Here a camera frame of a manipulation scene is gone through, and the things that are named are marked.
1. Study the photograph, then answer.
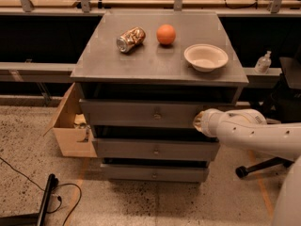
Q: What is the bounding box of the grey top drawer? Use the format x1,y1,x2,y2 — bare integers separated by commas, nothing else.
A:
80,99,203,128

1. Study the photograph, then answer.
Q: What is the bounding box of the grey drawer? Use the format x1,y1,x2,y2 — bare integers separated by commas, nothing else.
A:
80,99,203,128
101,164,209,183
93,138,219,161

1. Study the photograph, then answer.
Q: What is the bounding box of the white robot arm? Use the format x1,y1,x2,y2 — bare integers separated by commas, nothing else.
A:
193,108,301,226

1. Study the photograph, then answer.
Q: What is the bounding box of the grey middle drawer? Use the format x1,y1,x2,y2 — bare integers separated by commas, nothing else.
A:
93,138,219,161

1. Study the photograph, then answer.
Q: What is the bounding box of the grey drawer cabinet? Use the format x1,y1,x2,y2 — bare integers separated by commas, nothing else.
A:
71,9,248,169

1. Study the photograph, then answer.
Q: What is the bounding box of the grey bottom drawer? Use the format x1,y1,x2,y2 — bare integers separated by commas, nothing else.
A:
101,164,209,183

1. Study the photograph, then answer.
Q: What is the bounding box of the white paper bowl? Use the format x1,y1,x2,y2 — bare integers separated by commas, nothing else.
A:
183,44,229,73

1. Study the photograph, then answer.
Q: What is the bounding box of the clear sanitizer bottle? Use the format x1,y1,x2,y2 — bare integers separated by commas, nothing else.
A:
254,51,271,74

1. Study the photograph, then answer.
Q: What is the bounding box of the black office chair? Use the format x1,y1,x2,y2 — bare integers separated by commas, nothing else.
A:
235,56,301,179

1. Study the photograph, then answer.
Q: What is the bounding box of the orange ball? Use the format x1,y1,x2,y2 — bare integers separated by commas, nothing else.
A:
156,24,176,45

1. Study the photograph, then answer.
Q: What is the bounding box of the crushed soda can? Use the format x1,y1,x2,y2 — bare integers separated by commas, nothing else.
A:
116,26,146,53

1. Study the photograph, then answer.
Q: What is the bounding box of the cardboard box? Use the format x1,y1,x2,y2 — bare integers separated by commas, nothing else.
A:
44,84,97,157

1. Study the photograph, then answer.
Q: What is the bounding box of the black floor bar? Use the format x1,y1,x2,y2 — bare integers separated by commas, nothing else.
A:
0,173,59,226

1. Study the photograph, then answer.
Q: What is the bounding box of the black floor cable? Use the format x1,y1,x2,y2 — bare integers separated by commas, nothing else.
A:
0,155,83,226

